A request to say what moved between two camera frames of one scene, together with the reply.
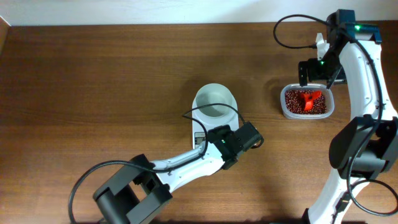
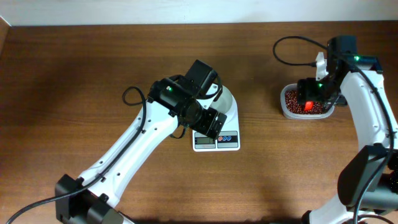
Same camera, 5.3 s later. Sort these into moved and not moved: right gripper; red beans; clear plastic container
Moved: right gripper
Not moved: red beans; clear plastic container
